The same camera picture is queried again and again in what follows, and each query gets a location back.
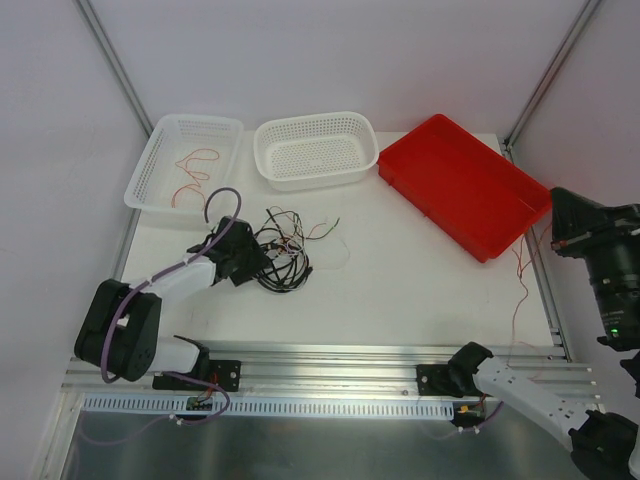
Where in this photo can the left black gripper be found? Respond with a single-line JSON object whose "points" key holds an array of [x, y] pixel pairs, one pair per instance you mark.
{"points": [[251, 259]]}

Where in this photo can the white slotted cable duct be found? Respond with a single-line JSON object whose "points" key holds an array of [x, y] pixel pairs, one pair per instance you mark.
{"points": [[272, 407]]}

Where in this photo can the aluminium mounting rail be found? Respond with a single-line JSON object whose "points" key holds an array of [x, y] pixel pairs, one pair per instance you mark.
{"points": [[384, 372]]}

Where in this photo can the white perforated rounded basket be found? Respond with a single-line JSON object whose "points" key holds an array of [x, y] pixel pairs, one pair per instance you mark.
{"points": [[315, 151]]}

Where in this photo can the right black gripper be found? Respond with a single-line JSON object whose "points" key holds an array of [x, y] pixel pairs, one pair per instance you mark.
{"points": [[584, 235]]}

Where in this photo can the aluminium frame post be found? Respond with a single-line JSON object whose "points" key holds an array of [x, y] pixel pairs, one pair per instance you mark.
{"points": [[100, 36], [568, 44]]}

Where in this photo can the right aluminium frame post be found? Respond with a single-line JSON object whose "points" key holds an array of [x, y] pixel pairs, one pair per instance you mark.
{"points": [[568, 44]]}

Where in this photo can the left aluminium frame post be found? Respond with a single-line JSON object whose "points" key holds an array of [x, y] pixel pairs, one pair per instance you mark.
{"points": [[100, 36]]}

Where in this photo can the clear white rectangular basket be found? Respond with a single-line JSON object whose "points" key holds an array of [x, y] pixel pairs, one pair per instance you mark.
{"points": [[186, 158]]}

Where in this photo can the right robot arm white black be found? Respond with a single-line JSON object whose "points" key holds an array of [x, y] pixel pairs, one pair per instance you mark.
{"points": [[601, 445]]}

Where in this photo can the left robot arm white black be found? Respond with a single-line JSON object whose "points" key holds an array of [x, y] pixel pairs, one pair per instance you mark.
{"points": [[121, 331]]}

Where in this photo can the red plastic tray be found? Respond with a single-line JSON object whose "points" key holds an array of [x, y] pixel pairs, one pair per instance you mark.
{"points": [[471, 192]]}

